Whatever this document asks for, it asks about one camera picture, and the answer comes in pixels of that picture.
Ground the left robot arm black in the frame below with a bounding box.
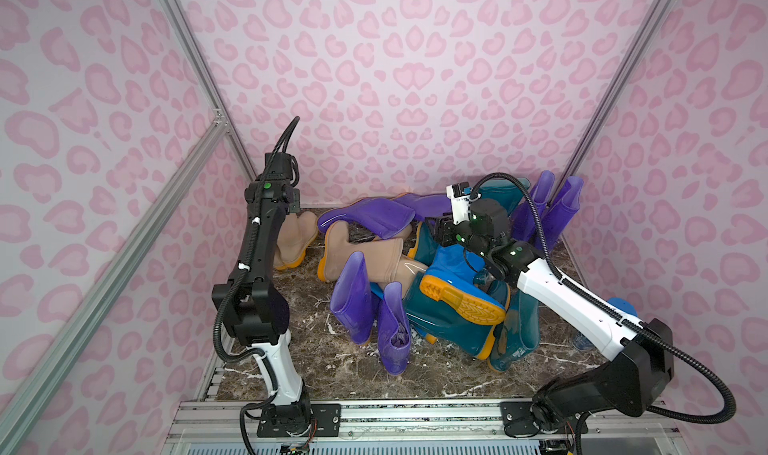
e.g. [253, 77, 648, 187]
[212, 173, 310, 420]

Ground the beige rain boot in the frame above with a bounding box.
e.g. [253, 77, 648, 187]
[274, 211, 319, 271]
[317, 221, 428, 291]

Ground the blue cap water bottle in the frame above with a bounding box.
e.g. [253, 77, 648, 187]
[569, 297, 638, 353]

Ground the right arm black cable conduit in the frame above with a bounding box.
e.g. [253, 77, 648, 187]
[469, 171, 737, 426]

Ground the large teal boot yellow sole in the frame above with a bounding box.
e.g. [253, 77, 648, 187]
[404, 275, 511, 360]

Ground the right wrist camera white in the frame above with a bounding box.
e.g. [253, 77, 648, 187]
[446, 182, 472, 225]

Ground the left back aluminium post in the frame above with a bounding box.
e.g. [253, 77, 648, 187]
[157, 0, 259, 180]

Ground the right aluminium frame post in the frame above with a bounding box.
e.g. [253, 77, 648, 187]
[551, 0, 678, 200]

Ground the teal boot behind blue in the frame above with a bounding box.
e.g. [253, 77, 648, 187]
[407, 221, 439, 266]

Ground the left aluminium frame strut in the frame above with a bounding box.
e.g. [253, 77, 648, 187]
[1, 118, 229, 454]

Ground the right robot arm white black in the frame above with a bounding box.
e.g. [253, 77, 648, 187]
[430, 214, 674, 436]

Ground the large purple boot lying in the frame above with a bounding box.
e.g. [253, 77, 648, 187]
[393, 193, 452, 221]
[317, 197, 415, 239]

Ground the aluminium front rail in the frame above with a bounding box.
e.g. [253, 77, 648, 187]
[161, 394, 691, 455]

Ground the large purple boot lying back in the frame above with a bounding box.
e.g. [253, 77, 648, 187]
[393, 193, 452, 221]

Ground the large purple boot lying front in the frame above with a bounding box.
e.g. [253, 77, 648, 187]
[317, 197, 415, 239]

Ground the purple rain boot front left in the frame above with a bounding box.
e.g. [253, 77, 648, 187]
[330, 251, 379, 345]

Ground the purple rain boot front right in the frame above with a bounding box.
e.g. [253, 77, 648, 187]
[377, 282, 411, 376]

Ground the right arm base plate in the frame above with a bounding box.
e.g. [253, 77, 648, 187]
[499, 400, 578, 438]

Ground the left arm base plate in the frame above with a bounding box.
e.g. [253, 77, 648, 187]
[256, 401, 341, 439]

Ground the teal rain boot front right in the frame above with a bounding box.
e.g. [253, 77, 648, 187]
[489, 290, 540, 372]

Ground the purple rain boot small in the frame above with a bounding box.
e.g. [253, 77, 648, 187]
[541, 176, 584, 254]
[511, 170, 555, 241]

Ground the blue rain boot yellow sole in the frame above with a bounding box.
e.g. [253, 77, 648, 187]
[419, 244, 506, 326]

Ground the teal rain boot upright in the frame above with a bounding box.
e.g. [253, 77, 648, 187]
[470, 178, 523, 218]

